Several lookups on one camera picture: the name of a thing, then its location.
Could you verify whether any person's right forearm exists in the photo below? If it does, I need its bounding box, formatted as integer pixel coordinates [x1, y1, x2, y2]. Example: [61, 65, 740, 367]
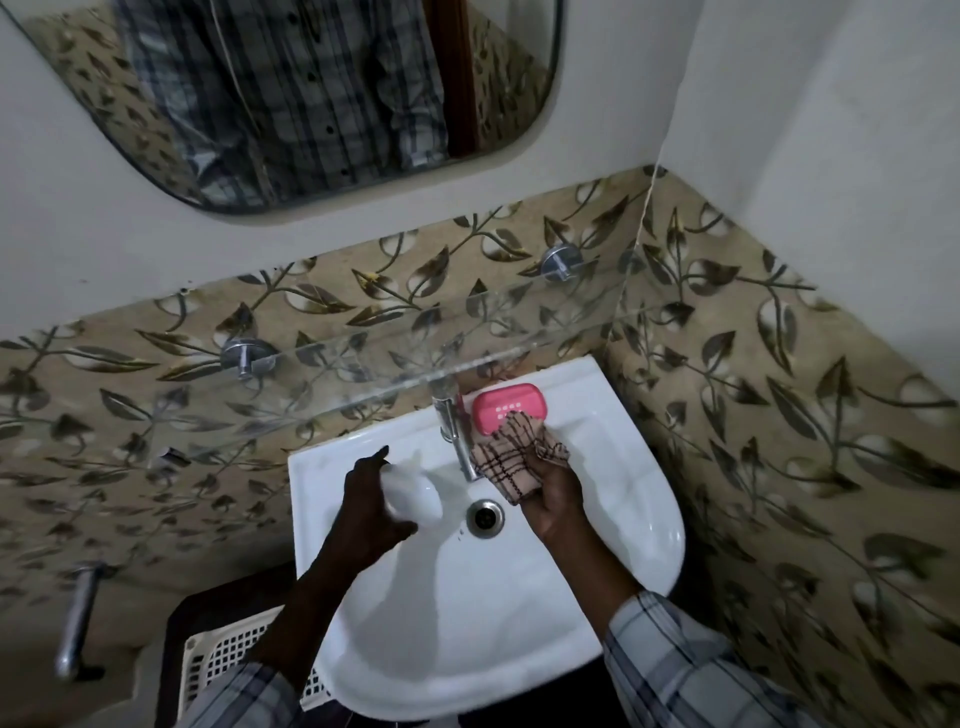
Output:
[538, 525, 807, 728]

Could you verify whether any wall mirror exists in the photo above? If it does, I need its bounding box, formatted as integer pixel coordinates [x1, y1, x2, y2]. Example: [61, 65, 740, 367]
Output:
[0, 0, 566, 216]

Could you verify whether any chrome shelf bracket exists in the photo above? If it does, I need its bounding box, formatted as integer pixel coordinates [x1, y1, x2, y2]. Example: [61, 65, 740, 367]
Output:
[219, 336, 281, 381]
[539, 241, 585, 285]

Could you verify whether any white plastic bottle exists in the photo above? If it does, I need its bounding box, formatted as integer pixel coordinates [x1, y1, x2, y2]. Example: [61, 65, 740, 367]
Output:
[378, 453, 445, 526]

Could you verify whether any white ceramic wash basin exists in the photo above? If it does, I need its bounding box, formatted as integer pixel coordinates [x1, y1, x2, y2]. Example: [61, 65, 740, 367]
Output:
[288, 354, 687, 723]

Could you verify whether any person's left hand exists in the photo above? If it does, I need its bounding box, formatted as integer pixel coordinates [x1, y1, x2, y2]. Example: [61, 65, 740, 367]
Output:
[327, 445, 420, 573]

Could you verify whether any clear glass shelf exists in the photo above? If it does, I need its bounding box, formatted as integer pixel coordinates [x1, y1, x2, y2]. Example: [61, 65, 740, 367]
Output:
[150, 255, 666, 463]

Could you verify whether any chrome wall tap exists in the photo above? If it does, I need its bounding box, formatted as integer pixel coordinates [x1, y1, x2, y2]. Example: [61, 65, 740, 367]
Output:
[53, 561, 111, 683]

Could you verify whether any chrome basin drain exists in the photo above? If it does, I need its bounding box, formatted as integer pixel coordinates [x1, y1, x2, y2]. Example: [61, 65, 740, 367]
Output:
[465, 498, 507, 540]

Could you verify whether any checkered cleaning cloth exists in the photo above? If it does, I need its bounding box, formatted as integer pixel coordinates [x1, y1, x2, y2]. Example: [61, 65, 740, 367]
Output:
[470, 410, 572, 506]

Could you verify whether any pink soap case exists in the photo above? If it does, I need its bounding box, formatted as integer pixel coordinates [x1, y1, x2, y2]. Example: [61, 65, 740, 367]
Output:
[471, 382, 549, 435]

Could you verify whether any white plastic lattice basket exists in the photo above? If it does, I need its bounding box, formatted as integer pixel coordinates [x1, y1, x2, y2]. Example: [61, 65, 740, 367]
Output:
[177, 604, 333, 713]

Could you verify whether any person's right hand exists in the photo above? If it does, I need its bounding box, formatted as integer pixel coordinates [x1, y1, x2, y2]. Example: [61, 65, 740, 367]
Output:
[519, 444, 587, 546]

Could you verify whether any chrome basin faucet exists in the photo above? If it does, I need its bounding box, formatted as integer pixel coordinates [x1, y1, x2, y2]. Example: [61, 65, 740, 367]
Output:
[432, 391, 482, 483]

